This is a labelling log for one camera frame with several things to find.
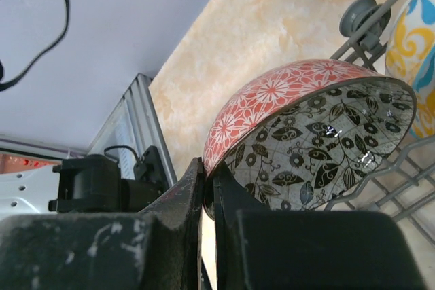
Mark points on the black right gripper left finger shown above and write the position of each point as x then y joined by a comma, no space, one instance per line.
156,248

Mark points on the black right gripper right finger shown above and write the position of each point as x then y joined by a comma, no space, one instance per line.
258,248

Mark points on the pink floral bowl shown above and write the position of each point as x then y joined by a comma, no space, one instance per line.
306,132

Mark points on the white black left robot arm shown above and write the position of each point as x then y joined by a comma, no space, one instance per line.
93,184

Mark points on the yellow blue swirl bowl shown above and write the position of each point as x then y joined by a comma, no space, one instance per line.
410,57

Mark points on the grey wire dish rack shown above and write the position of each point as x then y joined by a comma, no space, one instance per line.
406,175

